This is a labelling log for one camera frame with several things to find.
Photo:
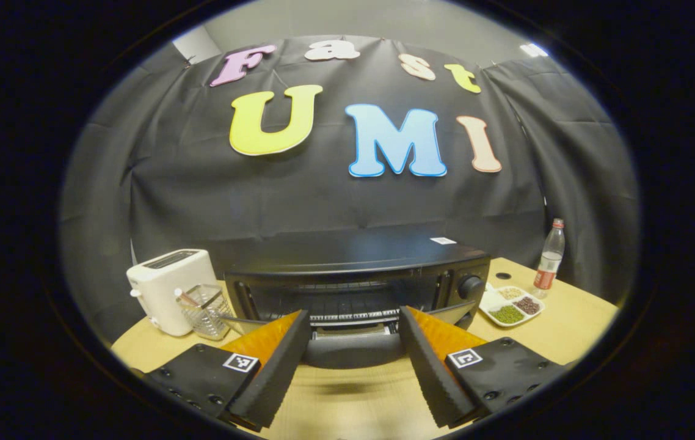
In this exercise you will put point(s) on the small ceiling light panel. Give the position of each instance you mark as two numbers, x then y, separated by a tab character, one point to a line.
534	49

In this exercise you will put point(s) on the dark red beans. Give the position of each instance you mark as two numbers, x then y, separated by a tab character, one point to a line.
527	305

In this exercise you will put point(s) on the green mung beans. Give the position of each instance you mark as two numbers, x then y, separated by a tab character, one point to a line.
506	314

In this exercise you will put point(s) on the clear bottle with red label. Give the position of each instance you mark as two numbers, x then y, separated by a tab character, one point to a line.
549	263

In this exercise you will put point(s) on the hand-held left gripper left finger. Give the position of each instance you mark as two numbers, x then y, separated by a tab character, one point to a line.
280	373

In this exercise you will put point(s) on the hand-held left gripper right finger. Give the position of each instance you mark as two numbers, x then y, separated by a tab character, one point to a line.
430	373

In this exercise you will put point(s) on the small brown stick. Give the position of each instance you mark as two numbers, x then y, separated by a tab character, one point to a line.
185	297

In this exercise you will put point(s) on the black electric oven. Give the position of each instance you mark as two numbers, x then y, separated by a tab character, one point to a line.
353	256

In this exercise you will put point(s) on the white toaster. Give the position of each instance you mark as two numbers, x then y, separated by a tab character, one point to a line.
161	287

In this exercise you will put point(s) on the white divided tray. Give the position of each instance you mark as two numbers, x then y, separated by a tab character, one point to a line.
494	301

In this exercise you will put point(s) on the pale soybeans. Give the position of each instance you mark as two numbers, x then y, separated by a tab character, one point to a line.
510	293

